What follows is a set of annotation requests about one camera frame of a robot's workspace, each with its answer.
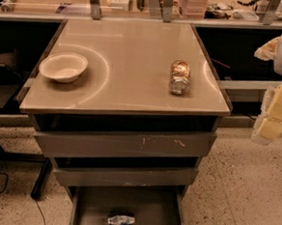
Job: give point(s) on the white bowl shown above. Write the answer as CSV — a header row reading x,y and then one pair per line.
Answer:
x,y
63,67

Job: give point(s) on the grey metal post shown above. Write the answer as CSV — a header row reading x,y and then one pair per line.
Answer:
x,y
167,10
268,16
95,9

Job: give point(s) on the silver blue redbull can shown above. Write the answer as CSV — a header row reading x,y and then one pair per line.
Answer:
x,y
121,219

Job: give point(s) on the grey metal post right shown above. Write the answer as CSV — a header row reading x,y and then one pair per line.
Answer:
x,y
268,16

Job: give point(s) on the grey metal post middle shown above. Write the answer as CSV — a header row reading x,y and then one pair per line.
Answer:
x,y
167,10

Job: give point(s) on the middle grey drawer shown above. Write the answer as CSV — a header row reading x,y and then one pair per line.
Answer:
x,y
127,177

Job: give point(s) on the black table leg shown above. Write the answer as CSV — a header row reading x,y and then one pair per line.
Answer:
x,y
37,188

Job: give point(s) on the top grey drawer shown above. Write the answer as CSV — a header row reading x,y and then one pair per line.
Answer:
x,y
124,144

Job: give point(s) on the pink stacked box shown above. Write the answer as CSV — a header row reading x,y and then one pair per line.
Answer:
x,y
192,8

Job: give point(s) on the grey metal post left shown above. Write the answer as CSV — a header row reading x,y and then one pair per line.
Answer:
x,y
95,9

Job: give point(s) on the grey drawer cabinet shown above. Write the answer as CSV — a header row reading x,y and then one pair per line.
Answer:
x,y
126,88

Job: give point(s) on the white small box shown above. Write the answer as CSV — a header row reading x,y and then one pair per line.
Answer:
x,y
120,4

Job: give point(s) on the bottom open grey drawer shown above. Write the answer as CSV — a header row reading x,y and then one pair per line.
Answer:
x,y
149,205

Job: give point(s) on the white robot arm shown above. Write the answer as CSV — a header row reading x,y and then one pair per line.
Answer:
x,y
269,122

